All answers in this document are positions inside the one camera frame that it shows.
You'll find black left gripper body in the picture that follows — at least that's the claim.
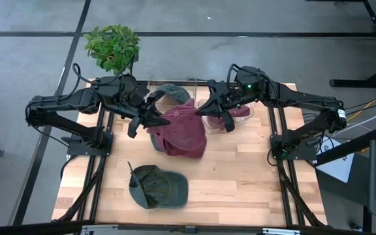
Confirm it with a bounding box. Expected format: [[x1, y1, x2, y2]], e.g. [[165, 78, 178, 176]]
[[125, 94, 156, 120]]

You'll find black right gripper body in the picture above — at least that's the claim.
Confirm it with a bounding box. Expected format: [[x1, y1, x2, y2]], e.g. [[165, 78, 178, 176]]
[[208, 80, 241, 112]]

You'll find maroon baseball cap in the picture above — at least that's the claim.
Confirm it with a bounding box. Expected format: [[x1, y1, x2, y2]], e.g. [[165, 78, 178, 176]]
[[204, 104, 251, 130], [147, 99, 208, 160]]

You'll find clear acrylic bin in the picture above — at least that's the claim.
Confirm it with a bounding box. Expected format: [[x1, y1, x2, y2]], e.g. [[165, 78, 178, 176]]
[[145, 78, 198, 108], [196, 97, 256, 134]]

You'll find green leafy potted plant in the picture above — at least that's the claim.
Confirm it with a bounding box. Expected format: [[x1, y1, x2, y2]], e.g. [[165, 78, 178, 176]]
[[83, 24, 142, 75]]

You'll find white box with logo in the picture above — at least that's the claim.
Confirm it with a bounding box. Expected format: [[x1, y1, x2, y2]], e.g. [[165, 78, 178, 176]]
[[315, 136, 355, 183]]

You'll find black slanted desk bar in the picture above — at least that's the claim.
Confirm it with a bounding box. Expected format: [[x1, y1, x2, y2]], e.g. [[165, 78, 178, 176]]
[[315, 126, 376, 166]]

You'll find black desk foot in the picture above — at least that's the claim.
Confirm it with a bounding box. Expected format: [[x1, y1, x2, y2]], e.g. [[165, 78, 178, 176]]
[[329, 67, 376, 89]]

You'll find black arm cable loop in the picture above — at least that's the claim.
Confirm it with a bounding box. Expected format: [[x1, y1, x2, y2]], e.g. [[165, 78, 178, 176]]
[[72, 63, 94, 86], [226, 63, 241, 87]]

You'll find black aluminium frame rail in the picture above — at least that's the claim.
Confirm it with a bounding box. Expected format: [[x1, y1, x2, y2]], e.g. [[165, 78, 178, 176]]
[[268, 104, 326, 228], [0, 220, 376, 235], [108, 79, 279, 88], [55, 107, 114, 225]]

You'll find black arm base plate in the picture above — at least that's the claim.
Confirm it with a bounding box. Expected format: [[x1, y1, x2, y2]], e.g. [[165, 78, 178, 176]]
[[61, 130, 114, 157], [270, 133, 319, 161]]

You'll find silver metal bracket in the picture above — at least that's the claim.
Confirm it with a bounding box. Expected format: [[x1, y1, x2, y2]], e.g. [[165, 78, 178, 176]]
[[262, 227, 302, 235], [80, 224, 120, 235]]

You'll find yellow floor cable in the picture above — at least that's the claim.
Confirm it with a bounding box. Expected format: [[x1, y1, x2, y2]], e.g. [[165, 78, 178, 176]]
[[346, 91, 376, 123]]

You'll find white floor cable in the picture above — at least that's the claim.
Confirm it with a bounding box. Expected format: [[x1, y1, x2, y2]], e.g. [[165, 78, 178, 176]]
[[333, 103, 376, 135]]

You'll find black floor cable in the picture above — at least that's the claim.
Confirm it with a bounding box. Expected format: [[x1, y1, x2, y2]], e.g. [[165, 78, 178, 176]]
[[344, 100, 376, 114]]

